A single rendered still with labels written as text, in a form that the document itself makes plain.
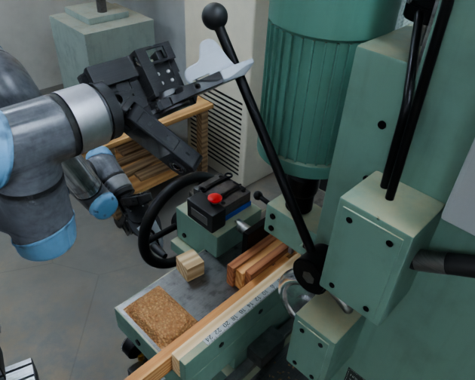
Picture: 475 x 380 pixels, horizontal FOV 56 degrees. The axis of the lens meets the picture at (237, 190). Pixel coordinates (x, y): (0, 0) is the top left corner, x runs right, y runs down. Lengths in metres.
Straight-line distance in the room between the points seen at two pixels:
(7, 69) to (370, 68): 0.71
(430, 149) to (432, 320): 0.24
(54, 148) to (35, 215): 0.08
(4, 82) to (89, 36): 1.87
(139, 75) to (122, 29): 2.37
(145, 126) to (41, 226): 0.17
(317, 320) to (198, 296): 0.31
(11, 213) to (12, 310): 1.63
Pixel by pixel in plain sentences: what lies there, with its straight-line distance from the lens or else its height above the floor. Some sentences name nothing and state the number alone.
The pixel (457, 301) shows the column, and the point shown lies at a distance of 0.62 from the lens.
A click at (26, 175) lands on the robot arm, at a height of 1.32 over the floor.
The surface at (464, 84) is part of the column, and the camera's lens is 0.49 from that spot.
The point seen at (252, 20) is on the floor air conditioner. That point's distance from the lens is 2.18.
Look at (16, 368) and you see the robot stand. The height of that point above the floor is 0.23.
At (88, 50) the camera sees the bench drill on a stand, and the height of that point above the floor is 0.61.
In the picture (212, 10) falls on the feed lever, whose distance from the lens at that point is 0.62.
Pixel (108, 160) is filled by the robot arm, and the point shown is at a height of 0.86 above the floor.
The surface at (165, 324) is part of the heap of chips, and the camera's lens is 0.84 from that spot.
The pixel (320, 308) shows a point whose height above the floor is 1.08.
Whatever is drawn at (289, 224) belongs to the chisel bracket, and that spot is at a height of 1.05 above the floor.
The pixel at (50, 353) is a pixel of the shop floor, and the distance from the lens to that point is 1.99.
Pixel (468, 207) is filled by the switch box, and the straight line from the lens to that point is 0.47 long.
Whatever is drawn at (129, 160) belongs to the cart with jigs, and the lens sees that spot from 2.54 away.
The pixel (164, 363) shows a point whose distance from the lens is 0.78.
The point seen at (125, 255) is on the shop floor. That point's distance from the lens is 2.26.
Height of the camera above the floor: 1.60
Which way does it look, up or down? 38 degrees down
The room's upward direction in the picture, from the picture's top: 3 degrees clockwise
